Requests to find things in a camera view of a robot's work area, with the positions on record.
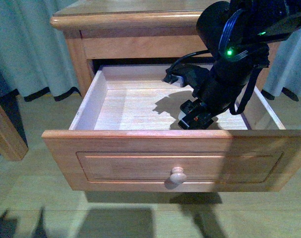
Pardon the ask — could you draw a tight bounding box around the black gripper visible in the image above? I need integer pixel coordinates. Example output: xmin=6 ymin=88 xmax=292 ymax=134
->
xmin=178 ymin=99 xmax=214 ymax=129

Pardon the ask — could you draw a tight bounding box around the wooden drawer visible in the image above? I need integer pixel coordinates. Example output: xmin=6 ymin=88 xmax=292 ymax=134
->
xmin=42 ymin=65 xmax=301 ymax=192

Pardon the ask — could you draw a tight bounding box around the white medicine bottle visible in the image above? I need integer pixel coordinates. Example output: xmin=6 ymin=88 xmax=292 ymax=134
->
xmin=178 ymin=111 xmax=186 ymax=120

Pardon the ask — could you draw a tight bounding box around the wooden nightstand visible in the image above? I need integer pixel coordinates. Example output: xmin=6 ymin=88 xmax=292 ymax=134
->
xmin=50 ymin=0 xmax=285 ymax=95

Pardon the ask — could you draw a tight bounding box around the grey curtain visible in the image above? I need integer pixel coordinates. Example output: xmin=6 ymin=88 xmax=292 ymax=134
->
xmin=0 ymin=0 xmax=80 ymax=102

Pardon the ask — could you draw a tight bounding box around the wooden furniture leg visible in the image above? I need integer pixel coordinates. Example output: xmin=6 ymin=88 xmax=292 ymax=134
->
xmin=0 ymin=105 xmax=28 ymax=161

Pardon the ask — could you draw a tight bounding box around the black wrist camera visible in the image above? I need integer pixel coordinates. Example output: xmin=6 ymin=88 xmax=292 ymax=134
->
xmin=162 ymin=64 xmax=210 ymax=90

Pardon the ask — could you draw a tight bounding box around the black camera cable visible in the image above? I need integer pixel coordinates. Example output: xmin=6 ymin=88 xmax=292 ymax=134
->
xmin=165 ymin=49 xmax=212 ymax=75

